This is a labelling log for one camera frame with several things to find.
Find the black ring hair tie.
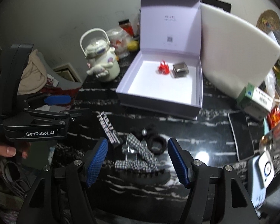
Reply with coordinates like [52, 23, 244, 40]
[147, 133, 166, 155]

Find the red fringed scarf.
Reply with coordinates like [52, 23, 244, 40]
[35, 73, 81, 97]

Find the clear plastic hair clip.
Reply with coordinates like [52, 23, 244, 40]
[122, 143, 138, 155]

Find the red foil packet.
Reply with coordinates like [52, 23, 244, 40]
[267, 106, 280, 131]

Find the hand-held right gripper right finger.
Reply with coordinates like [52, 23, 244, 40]
[167, 138, 260, 224]

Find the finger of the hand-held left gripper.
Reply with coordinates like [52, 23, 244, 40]
[20, 93, 72, 109]
[23, 108, 92, 127]

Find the yellow fruit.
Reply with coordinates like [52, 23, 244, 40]
[127, 40, 139, 52]

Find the person's left hand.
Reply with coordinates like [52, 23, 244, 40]
[0, 142, 31, 166]

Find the red hair clip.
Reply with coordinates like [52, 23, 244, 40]
[157, 60, 170, 74]

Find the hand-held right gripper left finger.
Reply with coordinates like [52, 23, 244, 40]
[15, 138, 109, 224]

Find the light blue power bank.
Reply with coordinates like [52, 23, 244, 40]
[250, 149, 279, 206]

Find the checkered fabric hair clip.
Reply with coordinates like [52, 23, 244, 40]
[114, 133, 159, 173]

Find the black bow hair tie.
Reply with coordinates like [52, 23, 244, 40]
[136, 124, 158, 140]

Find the crumpled clear plastic bag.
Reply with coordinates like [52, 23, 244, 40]
[264, 58, 280, 105]

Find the black claw hair clip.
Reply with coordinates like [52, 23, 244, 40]
[121, 166, 171, 185]

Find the black slim box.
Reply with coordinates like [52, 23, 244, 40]
[97, 111, 119, 148]

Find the cream cartoon kettle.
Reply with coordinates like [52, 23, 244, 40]
[79, 28, 120, 83]

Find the white foam board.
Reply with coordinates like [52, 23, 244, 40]
[200, 3, 280, 99]

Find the red spice jar black lid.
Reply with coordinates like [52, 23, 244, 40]
[119, 20, 134, 36]

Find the clear plastic bag with snacks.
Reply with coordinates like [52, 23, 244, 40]
[105, 27, 131, 60]

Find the black smartphone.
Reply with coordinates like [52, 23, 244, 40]
[228, 111, 255, 161]

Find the beige rectangular frame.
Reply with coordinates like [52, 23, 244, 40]
[52, 63, 82, 83]

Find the green medicine box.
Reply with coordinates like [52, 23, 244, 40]
[236, 83, 274, 119]

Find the beige cloth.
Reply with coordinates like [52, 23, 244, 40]
[20, 50, 48, 95]

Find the round woven mat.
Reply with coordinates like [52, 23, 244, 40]
[257, 9, 280, 32]

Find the grey translucent hair clip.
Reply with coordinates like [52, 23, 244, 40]
[172, 62, 189, 78]

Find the lilac gift box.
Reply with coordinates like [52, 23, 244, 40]
[116, 0, 204, 121]

